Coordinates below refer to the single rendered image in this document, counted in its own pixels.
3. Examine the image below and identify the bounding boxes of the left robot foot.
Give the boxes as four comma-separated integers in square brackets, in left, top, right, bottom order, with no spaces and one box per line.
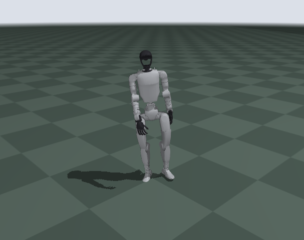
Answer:
[162,168,175,179]

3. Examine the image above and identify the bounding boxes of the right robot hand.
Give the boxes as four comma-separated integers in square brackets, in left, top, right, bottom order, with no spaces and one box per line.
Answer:
[135,115,148,135]

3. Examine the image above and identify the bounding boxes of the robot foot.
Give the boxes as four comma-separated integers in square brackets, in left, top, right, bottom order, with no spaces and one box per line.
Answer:
[162,168,175,179]
[143,170,152,182]

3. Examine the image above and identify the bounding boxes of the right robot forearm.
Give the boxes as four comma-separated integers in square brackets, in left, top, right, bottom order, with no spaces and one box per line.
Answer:
[131,96,140,121]

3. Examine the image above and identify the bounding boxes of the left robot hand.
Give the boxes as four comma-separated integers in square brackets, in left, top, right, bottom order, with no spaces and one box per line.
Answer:
[168,110,173,125]

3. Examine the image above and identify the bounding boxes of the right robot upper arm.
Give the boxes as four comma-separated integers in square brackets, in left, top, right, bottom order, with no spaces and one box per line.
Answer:
[129,73,139,102]

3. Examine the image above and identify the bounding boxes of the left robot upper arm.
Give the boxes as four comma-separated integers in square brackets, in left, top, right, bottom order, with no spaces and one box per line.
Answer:
[158,70,169,98]

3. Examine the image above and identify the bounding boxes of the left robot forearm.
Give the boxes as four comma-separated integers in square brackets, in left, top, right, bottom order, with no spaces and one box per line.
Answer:
[164,91,173,113]

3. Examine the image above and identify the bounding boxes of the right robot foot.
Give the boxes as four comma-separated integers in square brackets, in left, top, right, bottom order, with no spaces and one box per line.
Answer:
[143,170,152,182]

